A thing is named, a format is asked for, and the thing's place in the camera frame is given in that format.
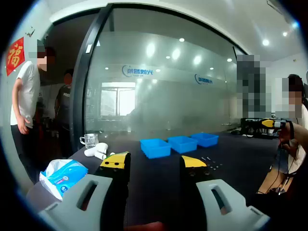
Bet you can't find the blue white tissue pack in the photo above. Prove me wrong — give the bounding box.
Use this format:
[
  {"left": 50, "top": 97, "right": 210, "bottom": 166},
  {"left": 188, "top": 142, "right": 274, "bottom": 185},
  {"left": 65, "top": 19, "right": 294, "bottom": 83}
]
[{"left": 39, "top": 158, "right": 89, "bottom": 202}]

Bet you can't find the person's right hand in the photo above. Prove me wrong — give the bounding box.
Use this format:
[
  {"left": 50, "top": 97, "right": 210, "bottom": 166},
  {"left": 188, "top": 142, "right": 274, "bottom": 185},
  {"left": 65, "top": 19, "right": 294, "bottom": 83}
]
[{"left": 279, "top": 128, "right": 291, "bottom": 145}]

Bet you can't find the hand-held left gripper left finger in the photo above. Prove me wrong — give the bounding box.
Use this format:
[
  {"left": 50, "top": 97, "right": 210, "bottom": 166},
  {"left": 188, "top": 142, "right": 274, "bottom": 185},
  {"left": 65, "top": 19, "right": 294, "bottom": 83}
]
[{"left": 37, "top": 151, "right": 132, "bottom": 231}]

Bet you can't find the screws nuts washers group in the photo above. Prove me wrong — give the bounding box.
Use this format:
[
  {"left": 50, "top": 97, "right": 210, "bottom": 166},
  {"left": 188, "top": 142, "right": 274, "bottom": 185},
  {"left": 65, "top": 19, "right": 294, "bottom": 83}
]
[{"left": 201, "top": 156, "right": 222, "bottom": 169}]

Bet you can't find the red diamond wall decoration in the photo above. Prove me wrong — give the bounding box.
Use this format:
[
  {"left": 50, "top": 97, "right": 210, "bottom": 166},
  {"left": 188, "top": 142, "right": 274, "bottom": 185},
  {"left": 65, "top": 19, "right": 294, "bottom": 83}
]
[{"left": 6, "top": 37, "right": 26, "bottom": 77}]

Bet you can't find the black desk equipment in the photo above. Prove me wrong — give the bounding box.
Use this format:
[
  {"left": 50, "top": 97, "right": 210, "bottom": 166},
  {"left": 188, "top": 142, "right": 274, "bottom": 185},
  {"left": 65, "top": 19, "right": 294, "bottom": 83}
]
[{"left": 240, "top": 117, "right": 281, "bottom": 140}]

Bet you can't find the black right wrist strap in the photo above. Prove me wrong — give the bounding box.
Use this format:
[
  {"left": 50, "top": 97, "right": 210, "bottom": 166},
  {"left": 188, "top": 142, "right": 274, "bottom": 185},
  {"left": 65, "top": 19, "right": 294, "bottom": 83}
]
[{"left": 287, "top": 121, "right": 295, "bottom": 140}]

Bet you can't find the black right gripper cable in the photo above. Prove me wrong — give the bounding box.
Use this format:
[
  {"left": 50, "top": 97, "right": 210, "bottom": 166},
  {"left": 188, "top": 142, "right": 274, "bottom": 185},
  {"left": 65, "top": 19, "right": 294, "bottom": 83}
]
[{"left": 257, "top": 141, "right": 298, "bottom": 195}]

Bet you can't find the black door frame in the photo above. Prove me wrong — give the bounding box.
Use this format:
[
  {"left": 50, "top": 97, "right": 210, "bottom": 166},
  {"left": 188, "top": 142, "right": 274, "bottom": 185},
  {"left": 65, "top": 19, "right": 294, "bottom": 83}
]
[{"left": 71, "top": 4, "right": 114, "bottom": 154}]

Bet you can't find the blue logo glass decal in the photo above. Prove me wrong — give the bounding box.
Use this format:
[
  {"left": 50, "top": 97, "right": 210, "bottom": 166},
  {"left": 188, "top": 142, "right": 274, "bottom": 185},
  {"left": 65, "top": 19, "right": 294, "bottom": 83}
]
[
  {"left": 194, "top": 74, "right": 214, "bottom": 85},
  {"left": 121, "top": 64, "right": 161, "bottom": 78}
]

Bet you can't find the clear glass mug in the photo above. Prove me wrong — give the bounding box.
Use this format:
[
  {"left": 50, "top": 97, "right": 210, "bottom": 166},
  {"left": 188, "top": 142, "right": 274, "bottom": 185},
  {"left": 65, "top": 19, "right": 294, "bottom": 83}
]
[{"left": 79, "top": 133, "right": 99, "bottom": 149}]

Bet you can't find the blue plastic bin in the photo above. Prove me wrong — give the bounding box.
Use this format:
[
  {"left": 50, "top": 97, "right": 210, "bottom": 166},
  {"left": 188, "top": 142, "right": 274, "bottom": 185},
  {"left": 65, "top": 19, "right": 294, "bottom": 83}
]
[
  {"left": 140, "top": 138, "right": 172, "bottom": 159},
  {"left": 191, "top": 132, "right": 220, "bottom": 148},
  {"left": 167, "top": 136, "right": 199, "bottom": 154}
]

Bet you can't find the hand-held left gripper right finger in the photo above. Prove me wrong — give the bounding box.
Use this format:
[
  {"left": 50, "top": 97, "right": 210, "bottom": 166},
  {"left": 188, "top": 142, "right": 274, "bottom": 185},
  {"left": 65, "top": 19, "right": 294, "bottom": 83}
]
[{"left": 179, "top": 155, "right": 271, "bottom": 231}]

